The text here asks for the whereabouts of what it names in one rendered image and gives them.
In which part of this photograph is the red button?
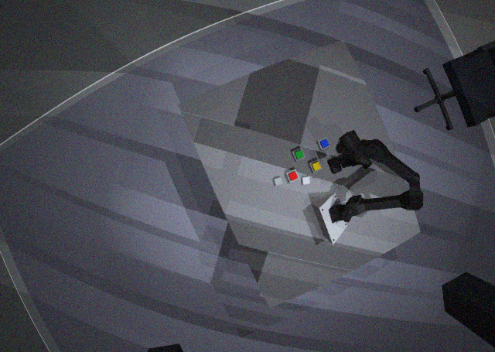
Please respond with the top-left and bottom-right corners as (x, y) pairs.
(286, 169), (299, 183)

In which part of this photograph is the green button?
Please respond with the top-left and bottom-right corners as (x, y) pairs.
(291, 148), (306, 162)

